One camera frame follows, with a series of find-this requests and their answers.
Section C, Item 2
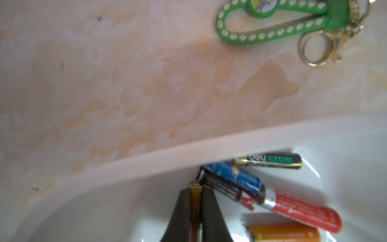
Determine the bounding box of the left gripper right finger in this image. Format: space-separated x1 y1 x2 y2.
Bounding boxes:
202 187 233 242

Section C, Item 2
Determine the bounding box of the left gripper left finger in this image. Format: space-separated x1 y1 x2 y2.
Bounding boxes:
160 189 191 242

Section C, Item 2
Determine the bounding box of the orange silver battery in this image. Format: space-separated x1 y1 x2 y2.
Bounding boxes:
189 180 202 242

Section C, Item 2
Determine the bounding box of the white plastic storage tray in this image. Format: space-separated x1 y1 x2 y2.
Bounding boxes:
13 113 387 242

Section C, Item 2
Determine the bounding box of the black red MG battery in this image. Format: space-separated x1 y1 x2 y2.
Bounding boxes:
196 168 257 211

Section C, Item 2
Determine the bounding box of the blue battery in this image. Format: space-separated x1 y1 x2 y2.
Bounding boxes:
202 162 263 195

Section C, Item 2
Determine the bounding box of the yellow orange AAA battery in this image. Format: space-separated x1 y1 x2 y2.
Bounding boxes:
247 223 321 242

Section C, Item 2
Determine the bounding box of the red AA battery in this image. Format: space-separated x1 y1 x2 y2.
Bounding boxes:
256 185 342 234

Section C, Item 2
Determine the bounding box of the black green deli battery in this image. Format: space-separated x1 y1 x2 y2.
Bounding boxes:
232 152 303 169

